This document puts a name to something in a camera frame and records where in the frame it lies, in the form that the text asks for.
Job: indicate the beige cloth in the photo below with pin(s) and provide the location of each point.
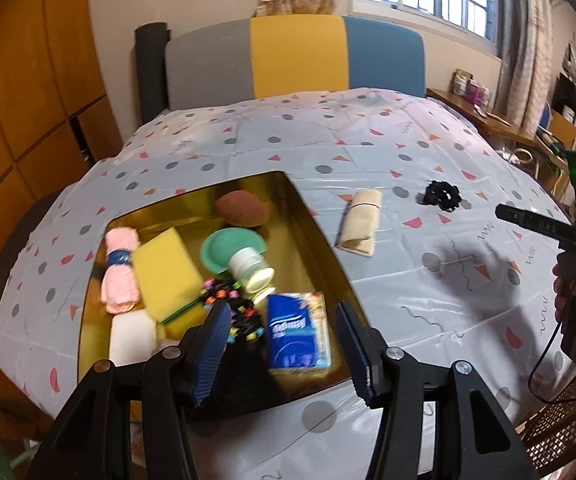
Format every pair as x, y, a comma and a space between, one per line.
360, 220

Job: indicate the wooden wardrobe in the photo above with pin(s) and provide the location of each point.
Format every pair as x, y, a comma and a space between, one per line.
32, 85

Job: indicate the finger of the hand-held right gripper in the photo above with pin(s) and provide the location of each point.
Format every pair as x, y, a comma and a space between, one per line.
533, 220

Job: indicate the wooden desk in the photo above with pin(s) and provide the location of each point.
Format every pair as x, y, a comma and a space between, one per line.
463, 110

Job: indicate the blue tissue pack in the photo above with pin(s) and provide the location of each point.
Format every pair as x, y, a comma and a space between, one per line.
295, 335

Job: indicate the black hairpiece with colourful clips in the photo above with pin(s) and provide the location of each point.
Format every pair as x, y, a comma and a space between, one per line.
243, 317

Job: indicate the brown egg-shaped makeup sponge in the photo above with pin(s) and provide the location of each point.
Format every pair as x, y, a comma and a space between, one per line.
240, 208

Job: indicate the white basket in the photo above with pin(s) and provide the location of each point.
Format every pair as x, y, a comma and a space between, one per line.
523, 155

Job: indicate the wall hanging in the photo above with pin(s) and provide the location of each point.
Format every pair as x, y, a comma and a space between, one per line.
573, 60

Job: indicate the purple box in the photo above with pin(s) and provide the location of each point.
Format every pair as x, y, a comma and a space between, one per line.
478, 92

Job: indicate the printed bed sheet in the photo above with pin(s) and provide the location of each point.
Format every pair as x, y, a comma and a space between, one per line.
418, 285

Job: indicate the brown snack packet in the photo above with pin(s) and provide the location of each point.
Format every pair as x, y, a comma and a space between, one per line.
460, 82

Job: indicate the black scrunchie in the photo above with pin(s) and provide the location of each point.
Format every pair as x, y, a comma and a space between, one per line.
440, 194

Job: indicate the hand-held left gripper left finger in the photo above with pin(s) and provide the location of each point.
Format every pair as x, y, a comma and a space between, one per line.
212, 355

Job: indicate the woven rattan chair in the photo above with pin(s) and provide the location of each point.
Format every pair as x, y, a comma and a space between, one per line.
558, 425

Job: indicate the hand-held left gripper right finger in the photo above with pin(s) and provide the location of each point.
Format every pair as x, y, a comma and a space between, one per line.
355, 355

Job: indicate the yellow sponge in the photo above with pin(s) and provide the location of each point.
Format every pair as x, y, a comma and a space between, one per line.
167, 275

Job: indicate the grey sheer curtain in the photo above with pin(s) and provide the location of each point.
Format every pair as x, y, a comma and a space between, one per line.
525, 50

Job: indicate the white sponge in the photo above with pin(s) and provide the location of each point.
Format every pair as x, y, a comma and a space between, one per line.
132, 337

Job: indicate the pink towel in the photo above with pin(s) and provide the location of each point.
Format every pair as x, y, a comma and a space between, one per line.
117, 280

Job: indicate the gold metal tin box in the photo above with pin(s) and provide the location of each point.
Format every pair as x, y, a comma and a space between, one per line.
182, 210

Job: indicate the grey yellow blue headboard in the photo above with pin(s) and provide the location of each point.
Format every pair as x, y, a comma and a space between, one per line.
293, 55

